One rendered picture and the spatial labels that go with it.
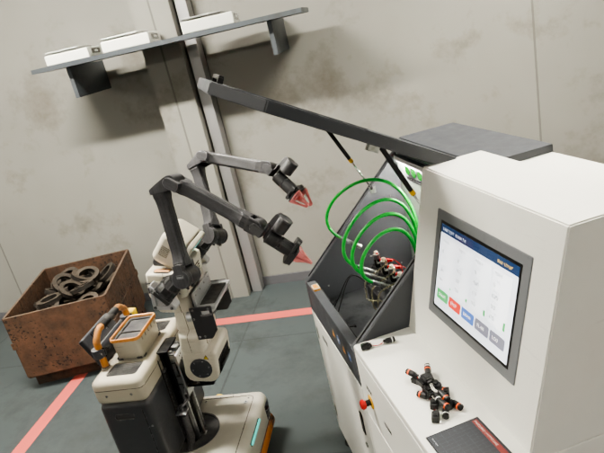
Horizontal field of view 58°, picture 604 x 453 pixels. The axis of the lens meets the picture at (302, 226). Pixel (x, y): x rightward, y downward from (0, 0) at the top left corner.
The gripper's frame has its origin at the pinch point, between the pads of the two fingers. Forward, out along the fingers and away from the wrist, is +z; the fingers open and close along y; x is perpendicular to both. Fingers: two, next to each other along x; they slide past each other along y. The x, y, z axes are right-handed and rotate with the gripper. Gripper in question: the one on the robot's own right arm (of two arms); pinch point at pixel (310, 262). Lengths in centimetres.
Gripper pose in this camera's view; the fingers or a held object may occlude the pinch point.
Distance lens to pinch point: 210.0
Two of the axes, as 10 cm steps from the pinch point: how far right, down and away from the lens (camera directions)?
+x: -0.1, -3.5, 9.4
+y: 5.6, -7.8, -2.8
